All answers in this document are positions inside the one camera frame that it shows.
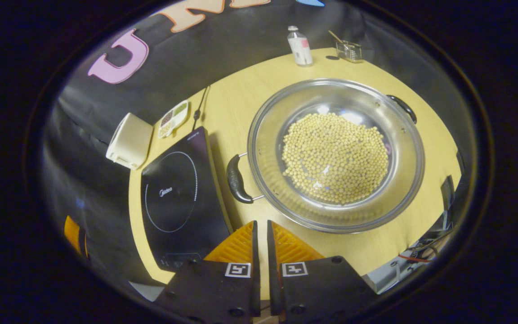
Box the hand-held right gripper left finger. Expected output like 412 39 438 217
155 220 262 324

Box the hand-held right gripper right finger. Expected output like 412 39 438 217
267 220 379 324

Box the black induction cooktop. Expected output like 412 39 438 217
141 126 233 273

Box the steel pot with black handles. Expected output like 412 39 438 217
227 79 426 234

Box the white toaster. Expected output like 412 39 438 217
106 112 154 170

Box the pile of soybeans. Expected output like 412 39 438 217
281 112 390 205

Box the white divided dish with grains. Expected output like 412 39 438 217
158 100 189 139

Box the black stand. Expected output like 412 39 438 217
421 175 457 246

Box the small white bottle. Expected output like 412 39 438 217
287 26 313 67

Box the glass jar with stick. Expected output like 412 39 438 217
329 30 363 63

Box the grey metal frame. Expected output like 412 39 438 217
362 261 418 295

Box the red cable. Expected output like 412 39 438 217
398 254 433 264

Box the black power cable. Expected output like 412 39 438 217
192 85 210 131

